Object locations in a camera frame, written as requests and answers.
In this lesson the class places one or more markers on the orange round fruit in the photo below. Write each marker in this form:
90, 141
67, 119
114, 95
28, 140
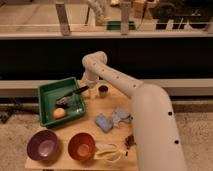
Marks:
59, 113

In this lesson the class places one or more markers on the purple bowl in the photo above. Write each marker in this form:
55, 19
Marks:
42, 146

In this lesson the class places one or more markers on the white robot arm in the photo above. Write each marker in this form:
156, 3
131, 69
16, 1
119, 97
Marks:
158, 144

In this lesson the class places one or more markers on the wooden table board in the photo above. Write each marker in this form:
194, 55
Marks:
86, 124

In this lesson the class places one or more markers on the orange bowl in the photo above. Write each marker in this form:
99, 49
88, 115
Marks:
81, 147

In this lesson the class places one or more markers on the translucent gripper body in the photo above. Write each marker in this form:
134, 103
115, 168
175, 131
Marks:
90, 93

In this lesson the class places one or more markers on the brown grape bunch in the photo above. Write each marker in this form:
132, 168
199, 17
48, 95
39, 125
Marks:
129, 141

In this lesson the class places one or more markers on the green plastic tray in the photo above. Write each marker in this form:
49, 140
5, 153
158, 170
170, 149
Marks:
49, 93

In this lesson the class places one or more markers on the yellow banana peel toy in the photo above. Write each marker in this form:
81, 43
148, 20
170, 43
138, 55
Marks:
110, 153

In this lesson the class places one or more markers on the black handled brush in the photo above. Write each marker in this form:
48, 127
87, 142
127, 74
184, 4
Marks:
64, 100

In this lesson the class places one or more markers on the grey crumpled cloth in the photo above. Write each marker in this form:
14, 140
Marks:
120, 115

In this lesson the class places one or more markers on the small dark metal cup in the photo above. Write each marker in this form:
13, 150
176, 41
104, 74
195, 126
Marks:
103, 91

